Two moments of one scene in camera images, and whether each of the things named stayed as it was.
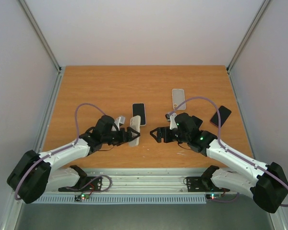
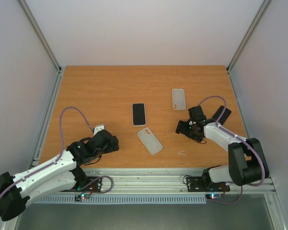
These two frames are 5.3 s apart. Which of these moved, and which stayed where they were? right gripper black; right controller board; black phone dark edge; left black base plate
Moved: right gripper black
Stayed: left black base plate; black phone dark edge; right controller board
